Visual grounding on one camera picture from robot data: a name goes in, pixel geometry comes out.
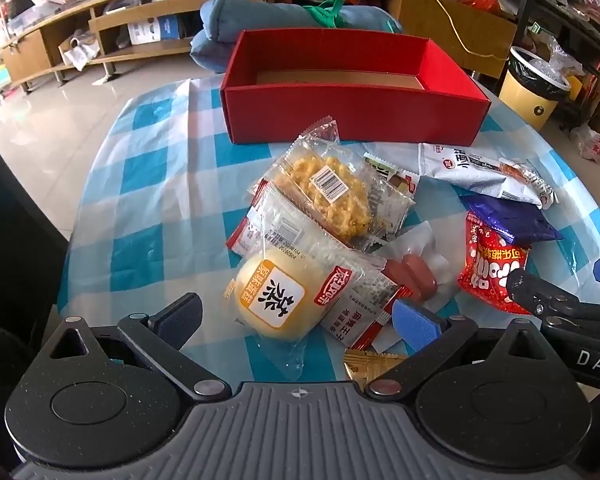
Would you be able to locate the white red bread packet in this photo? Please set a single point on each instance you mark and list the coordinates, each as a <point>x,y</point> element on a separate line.
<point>275,225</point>

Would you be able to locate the clear yellow crisp packet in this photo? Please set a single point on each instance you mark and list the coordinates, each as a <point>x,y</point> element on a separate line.
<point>330,195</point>

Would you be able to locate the red cardboard box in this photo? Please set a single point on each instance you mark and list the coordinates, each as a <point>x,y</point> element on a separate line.
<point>350,115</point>

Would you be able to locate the blue rolled blanket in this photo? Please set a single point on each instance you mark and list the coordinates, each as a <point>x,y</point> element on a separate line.
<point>260,15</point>

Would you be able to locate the red snack packet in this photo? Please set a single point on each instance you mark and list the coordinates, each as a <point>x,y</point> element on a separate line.
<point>490,270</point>

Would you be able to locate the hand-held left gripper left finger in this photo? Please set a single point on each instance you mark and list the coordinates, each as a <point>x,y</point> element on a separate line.
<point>180,317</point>

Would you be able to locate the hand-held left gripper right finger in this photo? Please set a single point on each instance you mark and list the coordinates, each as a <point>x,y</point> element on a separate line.
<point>415,327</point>

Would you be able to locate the wooden television stand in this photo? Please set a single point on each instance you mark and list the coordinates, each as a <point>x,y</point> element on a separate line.
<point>430,20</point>

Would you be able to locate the purple snack packet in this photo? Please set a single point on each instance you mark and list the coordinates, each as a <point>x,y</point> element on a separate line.
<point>510,217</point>

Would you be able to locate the blue white checked tablecloth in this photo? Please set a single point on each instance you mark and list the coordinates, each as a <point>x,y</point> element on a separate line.
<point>155,185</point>

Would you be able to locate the clear plastic wrap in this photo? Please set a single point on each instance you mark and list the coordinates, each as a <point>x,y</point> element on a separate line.
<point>555,65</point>

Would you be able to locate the dark bulky object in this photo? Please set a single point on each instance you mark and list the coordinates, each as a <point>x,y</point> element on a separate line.
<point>15,240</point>

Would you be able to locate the black metal shelf rack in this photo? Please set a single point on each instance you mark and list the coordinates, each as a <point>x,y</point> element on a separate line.
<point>527,0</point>

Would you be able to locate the white red printed plastic bag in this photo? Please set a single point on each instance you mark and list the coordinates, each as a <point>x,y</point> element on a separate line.
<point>592,147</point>

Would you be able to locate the gold snack packet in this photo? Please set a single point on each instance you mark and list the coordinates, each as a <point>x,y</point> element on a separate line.
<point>367,365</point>

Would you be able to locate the yellow bun packet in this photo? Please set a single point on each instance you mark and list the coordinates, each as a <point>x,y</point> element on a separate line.
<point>275,300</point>

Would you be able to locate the red white label sachet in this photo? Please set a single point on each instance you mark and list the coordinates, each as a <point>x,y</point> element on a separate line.
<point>360,310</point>

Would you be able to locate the clear sausage packet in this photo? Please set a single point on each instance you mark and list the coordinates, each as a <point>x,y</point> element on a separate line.
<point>410,275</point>

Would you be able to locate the white spicy strip packet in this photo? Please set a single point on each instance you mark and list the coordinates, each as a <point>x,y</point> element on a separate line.
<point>470,170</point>

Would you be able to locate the white blue carton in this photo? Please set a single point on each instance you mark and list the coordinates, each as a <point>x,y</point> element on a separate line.
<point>150,30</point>

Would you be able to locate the small green white box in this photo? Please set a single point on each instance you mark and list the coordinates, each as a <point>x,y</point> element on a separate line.
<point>542,28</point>

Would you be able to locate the yellow trash bin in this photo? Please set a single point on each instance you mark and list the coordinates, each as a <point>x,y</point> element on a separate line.
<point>525,105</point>

